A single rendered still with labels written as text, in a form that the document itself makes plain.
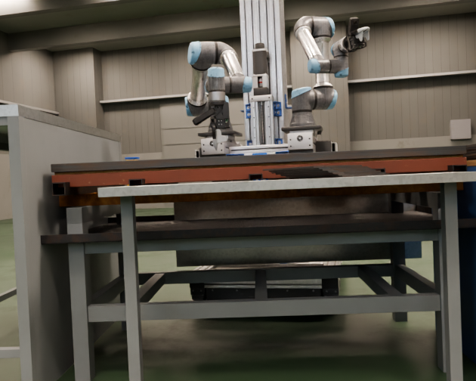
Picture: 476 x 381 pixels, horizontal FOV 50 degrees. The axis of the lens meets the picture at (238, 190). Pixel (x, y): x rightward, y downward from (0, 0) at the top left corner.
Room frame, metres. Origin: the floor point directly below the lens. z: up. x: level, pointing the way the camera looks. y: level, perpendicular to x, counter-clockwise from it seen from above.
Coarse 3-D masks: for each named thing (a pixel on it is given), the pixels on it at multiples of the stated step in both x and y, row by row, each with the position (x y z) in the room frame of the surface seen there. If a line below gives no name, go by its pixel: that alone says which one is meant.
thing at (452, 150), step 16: (144, 160) 1.92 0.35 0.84; (160, 160) 1.92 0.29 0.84; (176, 160) 1.91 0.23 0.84; (192, 160) 1.91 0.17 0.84; (208, 160) 1.91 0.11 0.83; (224, 160) 1.90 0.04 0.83; (240, 160) 1.90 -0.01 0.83; (256, 160) 1.90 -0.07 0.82; (272, 160) 1.90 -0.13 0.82; (288, 160) 1.89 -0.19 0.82; (304, 160) 1.89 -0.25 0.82
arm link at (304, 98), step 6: (294, 90) 2.93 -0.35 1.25; (300, 90) 2.90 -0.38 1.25; (306, 90) 2.90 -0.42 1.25; (312, 90) 2.94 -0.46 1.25; (294, 96) 2.92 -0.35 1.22; (300, 96) 2.90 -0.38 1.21; (306, 96) 2.90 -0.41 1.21; (312, 96) 2.91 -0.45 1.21; (294, 102) 2.92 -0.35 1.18; (300, 102) 2.90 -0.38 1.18; (306, 102) 2.90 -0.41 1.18; (312, 102) 2.92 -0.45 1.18; (294, 108) 2.92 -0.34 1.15; (300, 108) 2.90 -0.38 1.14; (306, 108) 2.90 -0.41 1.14; (312, 108) 2.95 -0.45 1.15
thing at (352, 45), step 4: (348, 36) 2.56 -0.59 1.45; (352, 36) 2.52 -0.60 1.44; (344, 40) 2.62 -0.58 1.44; (348, 40) 2.56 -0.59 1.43; (352, 40) 2.53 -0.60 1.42; (356, 40) 2.52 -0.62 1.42; (344, 44) 2.62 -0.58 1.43; (348, 44) 2.57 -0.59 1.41; (352, 44) 2.53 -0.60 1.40; (356, 44) 2.52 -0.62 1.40; (360, 44) 2.53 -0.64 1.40; (348, 48) 2.61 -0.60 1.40; (352, 48) 2.54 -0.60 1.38; (356, 48) 2.57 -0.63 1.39; (360, 48) 2.58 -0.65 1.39; (348, 52) 2.62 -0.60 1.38
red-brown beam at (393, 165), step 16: (320, 160) 1.92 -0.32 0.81; (336, 160) 1.92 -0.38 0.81; (352, 160) 1.91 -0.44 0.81; (368, 160) 1.91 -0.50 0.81; (384, 160) 1.91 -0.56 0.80; (400, 160) 1.88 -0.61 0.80; (416, 160) 1.87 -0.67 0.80; (432, 160) 1.87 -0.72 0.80; (448, 160) 1.87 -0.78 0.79; (464, 160) 1.87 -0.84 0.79; (64, 176) 1.93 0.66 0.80; (80, 176) 1.93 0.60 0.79; (96, 176) 1.93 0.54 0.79; (112, 176) 1.92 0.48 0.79; (128, 176) 1.92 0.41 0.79; (144, 176) 1.92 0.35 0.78; (160, 176) 1.92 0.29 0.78; (176, 176) 1.91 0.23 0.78; (192, 176) 1.91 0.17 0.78; (208, 176) 1.91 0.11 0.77; (224, 176) 1.91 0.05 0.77; (240, 176) 1.90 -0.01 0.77; (256, 176) 1.90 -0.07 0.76; (272, 176) 1.90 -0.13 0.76
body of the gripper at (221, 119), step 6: (210, 102) 2.26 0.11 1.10; (216, 102) 2.24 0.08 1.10; (222, 102) 2.25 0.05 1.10; (216, 108) 2.26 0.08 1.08; (222, 108) 2.26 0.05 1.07; (228, 108) 2.26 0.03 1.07; (216, 114) 2.26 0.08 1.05; (222, 114) 2.26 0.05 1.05; (228, 114) 2.26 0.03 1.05; (216, 120) 2.25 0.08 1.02; (222, 120) 2.25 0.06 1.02; (228, 120) 2.24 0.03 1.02; (216, 126) 2.25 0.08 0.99; (222, 126) 2.25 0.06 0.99; (228, 126) 2.24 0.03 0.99
